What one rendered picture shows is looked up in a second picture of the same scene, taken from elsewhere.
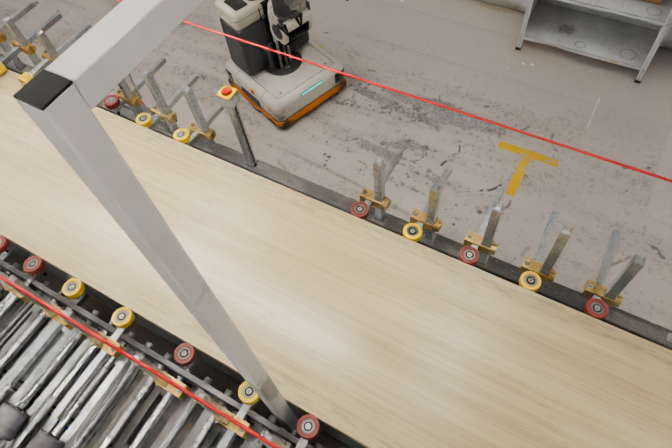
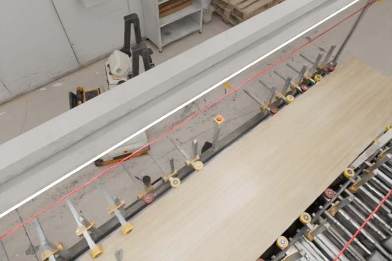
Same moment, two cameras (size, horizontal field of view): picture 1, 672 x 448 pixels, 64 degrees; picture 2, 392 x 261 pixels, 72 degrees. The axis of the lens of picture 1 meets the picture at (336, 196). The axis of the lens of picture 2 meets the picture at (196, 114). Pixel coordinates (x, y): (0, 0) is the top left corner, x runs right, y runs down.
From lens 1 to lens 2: 240 cm
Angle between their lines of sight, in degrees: 42
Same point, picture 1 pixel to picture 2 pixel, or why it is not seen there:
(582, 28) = (170, 30)
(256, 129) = (138, 165)
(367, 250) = (294, 114)
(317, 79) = not seen: hidden behind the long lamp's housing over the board
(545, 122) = not seen: hidden behind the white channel
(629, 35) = (183, 21)
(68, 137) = not seen: outside the picture
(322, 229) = (280, 124)
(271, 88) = (132, 140)
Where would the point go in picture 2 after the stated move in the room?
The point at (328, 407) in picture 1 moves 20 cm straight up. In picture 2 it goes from (357, 147) to (369, 136)
